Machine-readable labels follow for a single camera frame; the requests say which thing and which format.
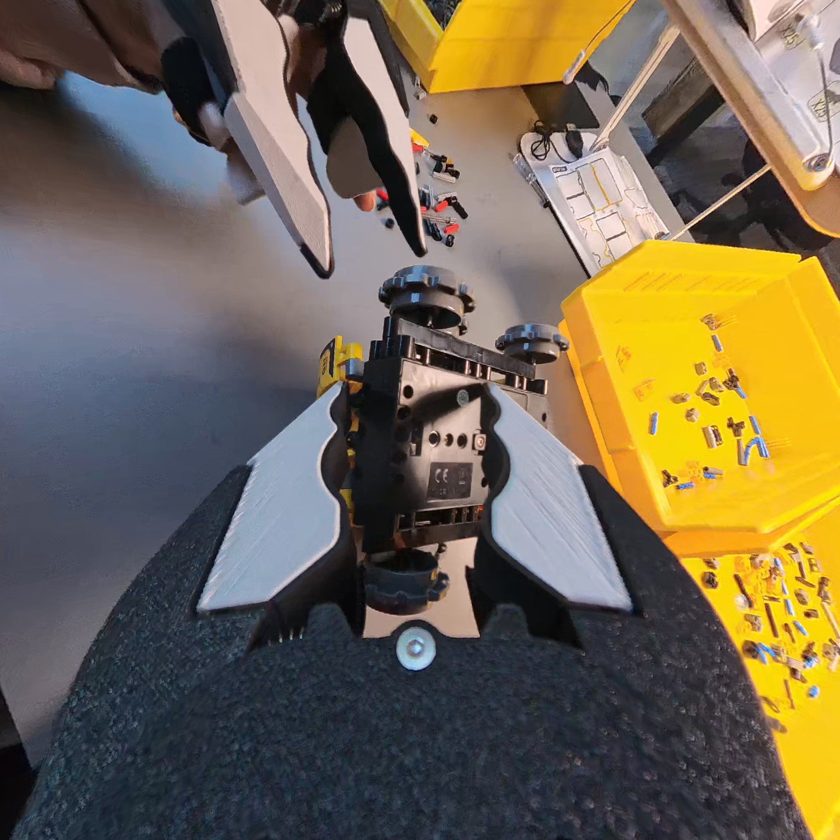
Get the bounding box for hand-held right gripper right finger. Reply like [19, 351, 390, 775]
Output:
[469, 384, 634, 647]

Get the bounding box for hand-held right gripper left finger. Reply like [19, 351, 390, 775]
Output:
[197, 382, 358, 647]

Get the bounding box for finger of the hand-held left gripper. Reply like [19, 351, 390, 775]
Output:
[308, 16, 429, 258]
[211, 0, 336, 280]

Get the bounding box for yellow toy robot vehicle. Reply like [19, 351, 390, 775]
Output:
[317, 264, 571, 616]

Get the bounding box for yellow plastic bin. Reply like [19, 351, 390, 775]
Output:
[379, 0, 637, 94]

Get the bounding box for person's left forearm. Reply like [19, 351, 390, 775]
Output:
[0, 0, 198, 93]

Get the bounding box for grey desk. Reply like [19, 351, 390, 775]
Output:
[0, 72, 677, 762]

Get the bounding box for person's left hand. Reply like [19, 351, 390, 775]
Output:
[289, 26, 382, 214]

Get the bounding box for pile of small toy pins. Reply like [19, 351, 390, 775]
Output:
[374, 128, 470, 249]

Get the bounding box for yellow divided parts bin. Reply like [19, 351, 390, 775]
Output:
[560, 239, 840, 536]

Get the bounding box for black flat pad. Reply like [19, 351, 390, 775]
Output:
[521, 80, 601, 131]

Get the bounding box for small blue toy pieces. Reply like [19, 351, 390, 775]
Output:
[617, 314, 772, 492]

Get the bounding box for assorted small toy pieces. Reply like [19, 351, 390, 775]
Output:
[699, 541, 840, 732]

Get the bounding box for sticker sheet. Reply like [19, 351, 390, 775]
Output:
[551, 154, 670, 266]

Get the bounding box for white book stand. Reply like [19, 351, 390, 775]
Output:
[512, 0, 840, 277]

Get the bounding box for toy instruction booklet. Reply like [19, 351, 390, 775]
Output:
[731, 0, 840, 40]

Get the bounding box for thin cord with white tip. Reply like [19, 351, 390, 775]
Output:
[562, 0, 641, 85]

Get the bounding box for black cable with adapter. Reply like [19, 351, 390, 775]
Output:
[530, 121, 585, 161]

